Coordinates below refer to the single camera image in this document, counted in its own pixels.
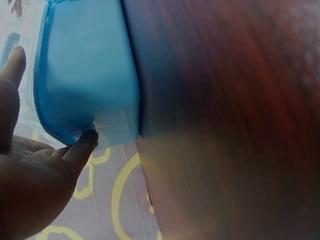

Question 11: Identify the blue plastic tub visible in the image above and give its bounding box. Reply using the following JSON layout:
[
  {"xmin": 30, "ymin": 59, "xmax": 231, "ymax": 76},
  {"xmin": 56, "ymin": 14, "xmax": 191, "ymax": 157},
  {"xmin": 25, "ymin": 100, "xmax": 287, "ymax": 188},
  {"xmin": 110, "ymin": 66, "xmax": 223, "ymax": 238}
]
[{"xmin": 32, "ymin": 0, "xmax": 141, "ymax": 152}]

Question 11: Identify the person's left hand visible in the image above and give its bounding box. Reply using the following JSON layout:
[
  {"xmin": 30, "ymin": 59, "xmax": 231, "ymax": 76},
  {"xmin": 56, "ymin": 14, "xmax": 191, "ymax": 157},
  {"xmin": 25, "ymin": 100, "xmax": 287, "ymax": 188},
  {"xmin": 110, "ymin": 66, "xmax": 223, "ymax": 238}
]
[{"xmin": 0, "ymin": 45, "xmax": 100, "ymax": 240}]

